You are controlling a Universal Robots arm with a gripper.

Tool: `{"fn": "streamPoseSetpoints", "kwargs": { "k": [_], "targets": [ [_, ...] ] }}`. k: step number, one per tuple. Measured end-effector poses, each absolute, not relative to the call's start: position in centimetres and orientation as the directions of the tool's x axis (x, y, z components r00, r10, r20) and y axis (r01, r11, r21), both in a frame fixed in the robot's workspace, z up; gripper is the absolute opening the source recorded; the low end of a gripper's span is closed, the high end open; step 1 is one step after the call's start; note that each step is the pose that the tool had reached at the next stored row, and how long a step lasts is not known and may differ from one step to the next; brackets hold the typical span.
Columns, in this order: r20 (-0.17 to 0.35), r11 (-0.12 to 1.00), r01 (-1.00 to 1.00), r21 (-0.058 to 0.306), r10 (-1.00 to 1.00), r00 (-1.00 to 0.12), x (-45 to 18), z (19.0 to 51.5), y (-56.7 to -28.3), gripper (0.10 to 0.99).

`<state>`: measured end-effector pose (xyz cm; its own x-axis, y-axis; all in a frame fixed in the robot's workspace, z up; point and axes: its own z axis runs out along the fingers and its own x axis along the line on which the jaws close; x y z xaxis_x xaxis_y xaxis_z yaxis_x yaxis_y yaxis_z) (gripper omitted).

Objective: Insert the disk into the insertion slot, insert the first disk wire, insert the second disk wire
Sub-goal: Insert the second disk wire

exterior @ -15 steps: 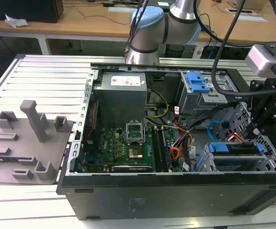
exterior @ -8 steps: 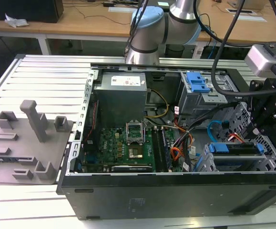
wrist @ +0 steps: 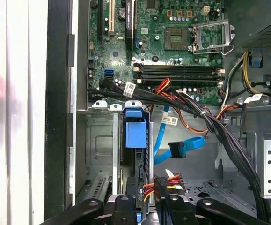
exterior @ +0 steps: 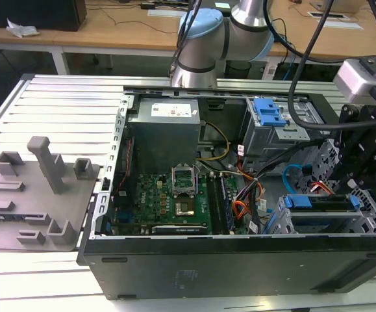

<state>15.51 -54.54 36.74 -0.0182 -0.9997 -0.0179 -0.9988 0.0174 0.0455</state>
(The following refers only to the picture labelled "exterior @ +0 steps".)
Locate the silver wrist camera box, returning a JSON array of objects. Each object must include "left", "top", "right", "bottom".
[{"left": 332, "top": 59, "right": 376, "bottom": 105}]

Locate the wooden desk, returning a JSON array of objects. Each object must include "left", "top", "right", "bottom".
[{"left": 0, "top": 0, "right": 376, "bottom": 77}]

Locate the grey power supply unit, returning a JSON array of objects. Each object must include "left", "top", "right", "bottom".
[{"left": 127, "top": 96, "right": 202, "bottom": 170}]

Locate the black PC case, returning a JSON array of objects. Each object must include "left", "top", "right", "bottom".
[{"left": 76, "top": 84, "right": 376, "bottom": 300}]

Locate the black cable bundle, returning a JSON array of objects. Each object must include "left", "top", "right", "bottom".
[{"left": 236, "top": 138, "right": 323, "bottom": 202}]

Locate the yellow black power cable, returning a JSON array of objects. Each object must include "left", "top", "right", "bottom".
[{"left": 196, "top": 121, "right": 231, "bottom": 162}]

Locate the black box on desk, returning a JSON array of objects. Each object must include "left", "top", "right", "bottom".
[{"left": 0, "top": 0, "right": 88, "bottom": 33}]

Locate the metal drive cage blue latch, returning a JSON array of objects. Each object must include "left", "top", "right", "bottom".
[{"left": 242, "top": 96, "right": 323, "bottom": 167}]

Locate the metal socket cover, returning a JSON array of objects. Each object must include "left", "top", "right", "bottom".
[{"left": 171, "top": 164, "right": 197, "bottom": 198}]

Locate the grey parts rack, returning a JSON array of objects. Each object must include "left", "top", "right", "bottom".
[{"left": 0, "top": 135, "right": 101, "bottom": 252}]

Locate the red black twisted wire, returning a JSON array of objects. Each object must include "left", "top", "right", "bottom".
[{"left": 114, "top": 136, "right": 136, "bottom": 196}]

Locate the black graphics card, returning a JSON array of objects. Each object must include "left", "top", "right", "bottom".
[{"left": 151, "top": 225, "right": 210, "bottom": 235}]

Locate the blue disk data wire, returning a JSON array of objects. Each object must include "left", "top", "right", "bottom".
[{"left": 282, "top": 163, "right": 312, "bottom": 196}]

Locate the black RAM slot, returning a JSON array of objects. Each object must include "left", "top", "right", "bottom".
[
  {"left": 206, "top": 174, "right": 219, "bottom": 233},
  {"left": 219, "top": 174, "right": 234, "bottom": 235}
]

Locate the CPU socket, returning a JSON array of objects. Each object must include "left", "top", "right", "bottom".
[{"left": 173, "top": 198, "right": 197, "bottom": 218}]

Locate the white crumpled paper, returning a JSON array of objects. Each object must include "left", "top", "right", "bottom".
[{"left": 5, "top": 18, "right": 41, "bottom": 38}]

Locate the multicoloured disk power wire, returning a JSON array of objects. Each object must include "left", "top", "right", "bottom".
[{"left": 310, "top": 181, "right": 335, "bottom": 196}]

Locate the green Dell motherboard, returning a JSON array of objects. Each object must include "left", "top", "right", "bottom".
[{"left": 108, "top": 171, "right": 251, "bottom": 237}]

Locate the orange wire bundle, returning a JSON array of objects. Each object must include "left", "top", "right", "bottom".
[{"left": 232, "top": 200, "right": 254, "bottom": 224}]

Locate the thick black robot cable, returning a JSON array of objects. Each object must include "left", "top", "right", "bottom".
[{"left": 287, "top": 0, "right": 349, "bottom": 131}]

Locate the hard disk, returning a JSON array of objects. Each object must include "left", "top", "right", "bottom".
[{"left": 283, "top": 192, "right": 360, "bottom": 213}]

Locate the metal disk bay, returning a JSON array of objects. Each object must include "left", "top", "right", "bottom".
[{"left": 264, "top": 190, "right": 376, "bottom": 235}]

